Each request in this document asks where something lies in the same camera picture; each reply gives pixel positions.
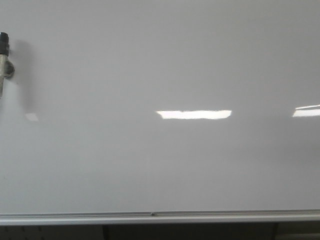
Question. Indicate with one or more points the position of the white whiteboard with aluminium frame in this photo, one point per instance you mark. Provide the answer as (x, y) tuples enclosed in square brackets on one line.
[(160, 111)]

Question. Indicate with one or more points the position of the black and white whiteboard marker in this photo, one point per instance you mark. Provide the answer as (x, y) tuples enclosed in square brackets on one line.
[(7, 69)]

